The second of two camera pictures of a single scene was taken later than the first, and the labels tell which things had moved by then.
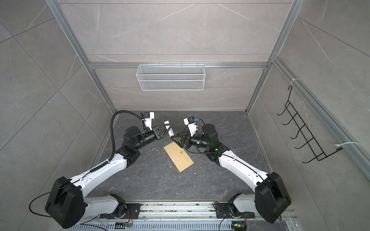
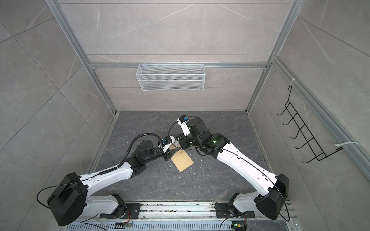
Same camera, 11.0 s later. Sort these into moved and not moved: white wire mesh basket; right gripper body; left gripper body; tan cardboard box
Moved: left gripper body
Not moved: tan cardboard box; white wire mesh basket; right gripper body
